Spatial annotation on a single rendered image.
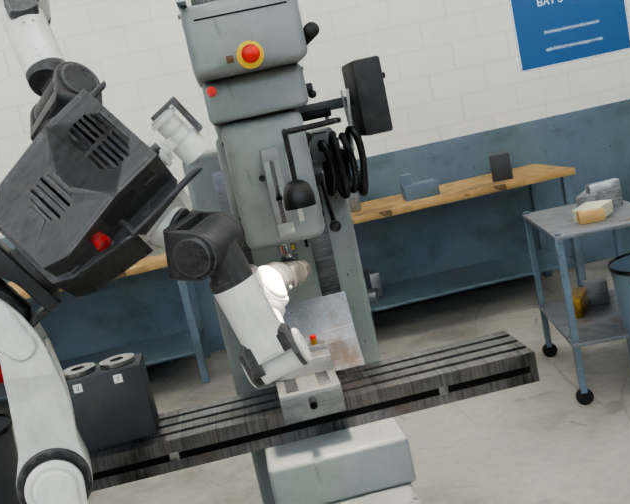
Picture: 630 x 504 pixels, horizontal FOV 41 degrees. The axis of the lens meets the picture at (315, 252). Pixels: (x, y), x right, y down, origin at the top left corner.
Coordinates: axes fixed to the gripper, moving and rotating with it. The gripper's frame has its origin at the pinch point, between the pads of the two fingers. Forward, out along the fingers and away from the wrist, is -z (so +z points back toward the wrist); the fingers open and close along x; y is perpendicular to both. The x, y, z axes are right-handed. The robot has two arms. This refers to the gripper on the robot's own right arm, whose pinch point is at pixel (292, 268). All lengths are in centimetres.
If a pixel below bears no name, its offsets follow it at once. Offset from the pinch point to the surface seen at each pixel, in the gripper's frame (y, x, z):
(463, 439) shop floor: 122, 2, -167
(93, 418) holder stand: 25, 49, 28
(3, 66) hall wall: -119, 312, -317
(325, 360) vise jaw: 23.2, -6.2, 6.4
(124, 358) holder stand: 13.0, 42.1, 19.6
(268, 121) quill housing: -37.6, -5.2, 7.7
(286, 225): -12.7, -5.8, 11.8
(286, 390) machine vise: 25.9, 0.7, 18.2
